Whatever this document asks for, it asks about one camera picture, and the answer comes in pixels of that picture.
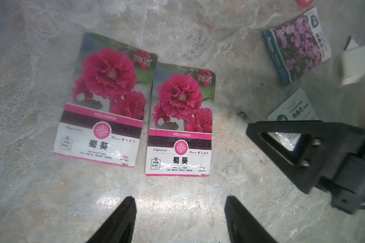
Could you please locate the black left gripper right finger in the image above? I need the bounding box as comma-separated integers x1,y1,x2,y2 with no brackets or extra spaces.
224,196,277,243

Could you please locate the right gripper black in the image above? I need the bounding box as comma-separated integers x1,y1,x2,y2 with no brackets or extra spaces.
246,120,365,214

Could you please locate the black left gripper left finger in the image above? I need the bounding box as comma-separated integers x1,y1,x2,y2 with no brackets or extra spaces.
87,196,137,243

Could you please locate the white back seed packet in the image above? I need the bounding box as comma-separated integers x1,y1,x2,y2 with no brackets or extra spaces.
267,88,319,151

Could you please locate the purple flower seed packet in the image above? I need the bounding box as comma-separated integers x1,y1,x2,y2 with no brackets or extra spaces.
263,7,332,86

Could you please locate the hollyhock seed packet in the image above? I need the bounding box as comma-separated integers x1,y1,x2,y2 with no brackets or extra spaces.
53,32,158,168
145,62,216,177

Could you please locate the white rabbit figurine pink base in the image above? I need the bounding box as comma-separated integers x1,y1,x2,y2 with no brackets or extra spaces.
296,0,314,8

